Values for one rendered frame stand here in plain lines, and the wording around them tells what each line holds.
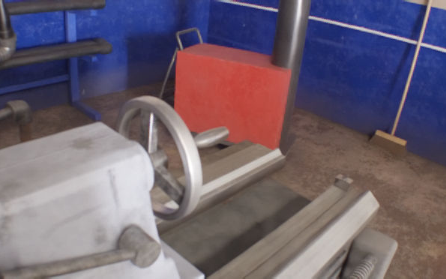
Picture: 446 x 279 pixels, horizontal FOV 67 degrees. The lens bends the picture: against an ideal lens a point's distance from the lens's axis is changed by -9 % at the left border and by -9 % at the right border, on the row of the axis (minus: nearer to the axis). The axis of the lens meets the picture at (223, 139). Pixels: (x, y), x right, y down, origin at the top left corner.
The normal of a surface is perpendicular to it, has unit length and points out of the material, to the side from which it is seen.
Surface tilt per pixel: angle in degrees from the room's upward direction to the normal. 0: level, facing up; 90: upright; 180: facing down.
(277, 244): 0
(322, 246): 36
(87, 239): 76
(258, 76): 90
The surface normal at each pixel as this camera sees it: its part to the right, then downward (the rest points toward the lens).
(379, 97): -0.69, 0.26
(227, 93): -0.39, 0.37
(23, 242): 0.72, 0.13
